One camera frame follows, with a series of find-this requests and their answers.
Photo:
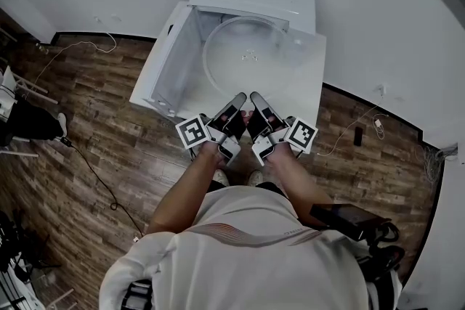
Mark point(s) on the person's right white shoe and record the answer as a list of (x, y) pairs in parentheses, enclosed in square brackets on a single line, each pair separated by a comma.
[(255, 178)]

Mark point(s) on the black equipment pile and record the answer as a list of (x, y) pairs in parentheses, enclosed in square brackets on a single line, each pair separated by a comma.
[(14, 239)]

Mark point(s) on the person's black shorts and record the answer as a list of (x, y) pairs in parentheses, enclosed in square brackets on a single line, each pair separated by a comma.
[(270, 187)]

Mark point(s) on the white microwave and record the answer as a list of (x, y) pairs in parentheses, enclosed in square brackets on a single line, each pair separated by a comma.
[(165, 58)]

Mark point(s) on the glass turntable plate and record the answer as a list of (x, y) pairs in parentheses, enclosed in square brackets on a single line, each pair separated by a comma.
[(236, 76)]

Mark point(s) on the person's white shirt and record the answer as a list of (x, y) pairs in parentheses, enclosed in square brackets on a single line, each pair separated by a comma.
[(247, 265)]

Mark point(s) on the person's left white shoe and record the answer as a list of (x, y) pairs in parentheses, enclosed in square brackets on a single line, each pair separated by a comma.
[(220, 178)]

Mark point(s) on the white chair frame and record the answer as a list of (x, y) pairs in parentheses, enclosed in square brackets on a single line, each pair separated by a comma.
[(14, 83)]

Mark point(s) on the person's right forearm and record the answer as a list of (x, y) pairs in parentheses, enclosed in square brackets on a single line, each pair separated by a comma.
[(301, 185)]

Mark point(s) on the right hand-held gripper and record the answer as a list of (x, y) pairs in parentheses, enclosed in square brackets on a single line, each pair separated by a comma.
[(299, 134)]

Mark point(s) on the person's left forearm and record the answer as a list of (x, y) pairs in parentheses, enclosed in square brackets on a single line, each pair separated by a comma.
[(185, 188)]

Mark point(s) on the black power adapter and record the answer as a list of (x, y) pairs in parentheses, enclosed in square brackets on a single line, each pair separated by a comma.
[(66, 141)]

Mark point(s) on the double white wall socket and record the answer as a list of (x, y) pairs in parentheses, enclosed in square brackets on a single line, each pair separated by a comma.
[(107, 18)]

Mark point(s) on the black box on arm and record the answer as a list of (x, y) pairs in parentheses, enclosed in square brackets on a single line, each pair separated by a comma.
[(348, 218)]

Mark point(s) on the black phone on floor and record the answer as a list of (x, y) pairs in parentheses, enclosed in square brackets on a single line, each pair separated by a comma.
[(358, 136)]

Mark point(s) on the person's white shoe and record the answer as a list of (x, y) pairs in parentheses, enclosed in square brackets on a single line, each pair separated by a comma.
[(220, 178), (255, 178)]

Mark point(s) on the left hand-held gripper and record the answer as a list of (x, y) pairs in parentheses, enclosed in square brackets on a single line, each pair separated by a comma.
[(227, 143)]

